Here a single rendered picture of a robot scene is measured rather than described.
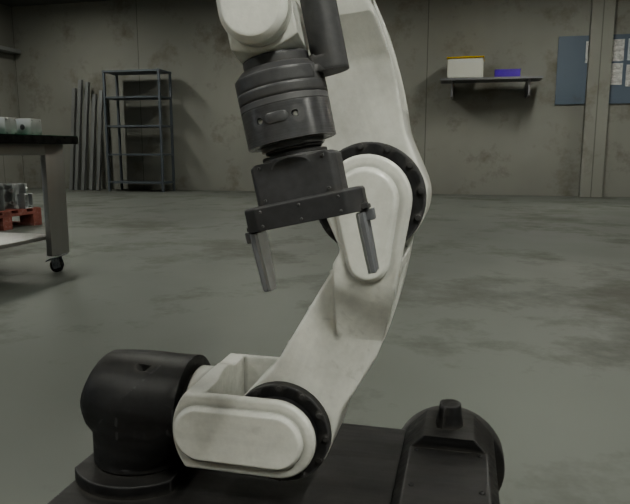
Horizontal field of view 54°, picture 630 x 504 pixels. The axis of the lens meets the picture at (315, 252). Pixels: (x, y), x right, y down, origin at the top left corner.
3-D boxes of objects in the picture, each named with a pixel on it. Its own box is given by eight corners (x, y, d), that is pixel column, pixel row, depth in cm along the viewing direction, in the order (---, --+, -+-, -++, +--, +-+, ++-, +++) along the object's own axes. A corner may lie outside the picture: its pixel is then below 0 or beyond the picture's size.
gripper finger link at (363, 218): (367, 275, 60) (354, 211, 59) (371, 270, 63) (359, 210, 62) (383, 272, 59) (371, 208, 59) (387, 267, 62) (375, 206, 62)
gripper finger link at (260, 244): (278, 286, 65) (266, 228, 65) (269, 292, 62) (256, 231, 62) (263, 289, 65) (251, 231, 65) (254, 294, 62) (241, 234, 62)
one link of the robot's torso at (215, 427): (171, 476, 88) (167, 387, 86) (224, 417, 107) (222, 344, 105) (312, 495, 83) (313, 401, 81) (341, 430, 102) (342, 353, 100)
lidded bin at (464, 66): (483, 80, 913) (484, 59, 908) (484, 77, 870) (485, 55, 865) (446, 81, 925) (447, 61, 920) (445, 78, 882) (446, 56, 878)
